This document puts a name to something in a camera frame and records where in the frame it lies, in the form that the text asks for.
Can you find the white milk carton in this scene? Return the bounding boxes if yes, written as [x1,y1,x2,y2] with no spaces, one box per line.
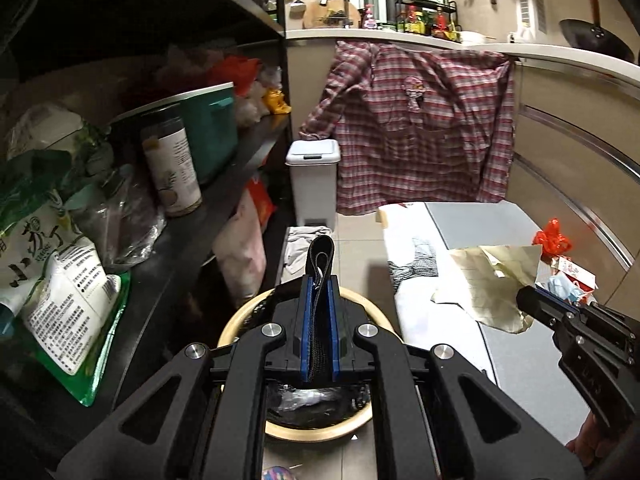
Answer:
[546,257,598,304]

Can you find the orange plastic bag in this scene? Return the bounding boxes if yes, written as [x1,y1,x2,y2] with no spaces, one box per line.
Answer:
[532,218,573,260]

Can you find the beige paper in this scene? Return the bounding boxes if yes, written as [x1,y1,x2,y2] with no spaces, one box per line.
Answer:
[432,245,541,334]

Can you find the white lidded trash can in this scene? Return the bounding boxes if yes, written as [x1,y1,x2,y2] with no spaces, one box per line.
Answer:
[285,139,341,230]

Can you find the black trash bag liner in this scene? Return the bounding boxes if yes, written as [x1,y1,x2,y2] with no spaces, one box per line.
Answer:
[266,384,371,430]

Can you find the yellow round trash bin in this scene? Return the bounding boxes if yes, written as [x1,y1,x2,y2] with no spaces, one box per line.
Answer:
[217,285,401,443]

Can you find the person's right hand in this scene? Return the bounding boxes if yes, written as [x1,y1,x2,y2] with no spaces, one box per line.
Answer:
[566,412,620,467]

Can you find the white rag on floor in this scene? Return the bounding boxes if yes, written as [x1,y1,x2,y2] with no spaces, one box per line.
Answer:
[281,226,333,283]

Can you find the pink white sack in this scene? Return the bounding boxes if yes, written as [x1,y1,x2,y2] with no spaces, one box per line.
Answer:
[212,190,267,304]

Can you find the orange rice bag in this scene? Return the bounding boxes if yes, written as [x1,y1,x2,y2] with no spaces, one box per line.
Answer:
[246,174,277,231]

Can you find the grey checked cloth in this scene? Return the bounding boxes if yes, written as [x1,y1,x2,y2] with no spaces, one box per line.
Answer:
[388,243,438,292]

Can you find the red plaid shirt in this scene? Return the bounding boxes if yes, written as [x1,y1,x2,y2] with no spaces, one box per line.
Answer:
[299,41,515,214]

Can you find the yellow bag on shelf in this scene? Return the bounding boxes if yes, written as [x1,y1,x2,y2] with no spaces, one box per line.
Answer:
[262,88,292,115]

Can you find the colourful slipper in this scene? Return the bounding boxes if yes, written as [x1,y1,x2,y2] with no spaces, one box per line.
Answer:
[262,466,296,480]

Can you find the clear plastic bag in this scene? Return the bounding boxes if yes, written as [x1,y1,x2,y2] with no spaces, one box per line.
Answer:
[65,165,166,273]

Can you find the teal plastic storage box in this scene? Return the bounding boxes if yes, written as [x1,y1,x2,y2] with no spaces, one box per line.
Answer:
[111,82,239,183]

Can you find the white labelled jar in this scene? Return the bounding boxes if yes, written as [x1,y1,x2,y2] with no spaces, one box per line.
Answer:
[141,106,202,217]

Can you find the red bag on shelf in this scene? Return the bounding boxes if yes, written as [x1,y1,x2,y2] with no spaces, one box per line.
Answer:
[206,55,262,96]

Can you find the black metal shelf rack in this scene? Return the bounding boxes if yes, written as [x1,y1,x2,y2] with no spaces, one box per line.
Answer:
[1,0,284,472]

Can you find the green white food bag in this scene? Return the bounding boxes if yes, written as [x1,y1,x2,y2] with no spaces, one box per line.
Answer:
[1,150,130,406]

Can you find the pink soap bottle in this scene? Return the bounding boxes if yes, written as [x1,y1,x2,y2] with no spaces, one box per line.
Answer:
[360,3,378,29]

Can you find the wooden cutting board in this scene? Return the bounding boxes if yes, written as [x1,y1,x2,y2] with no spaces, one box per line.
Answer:
[303,0,361,29]

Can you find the black wok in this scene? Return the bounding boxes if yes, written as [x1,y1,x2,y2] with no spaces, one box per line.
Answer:
[559,0,634,63]

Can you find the chrome faucet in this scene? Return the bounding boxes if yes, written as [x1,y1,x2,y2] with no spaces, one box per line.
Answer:
[320,0,352,28]

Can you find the black spice rack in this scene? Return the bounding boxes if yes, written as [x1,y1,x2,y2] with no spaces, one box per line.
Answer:
[395,0,462,44]

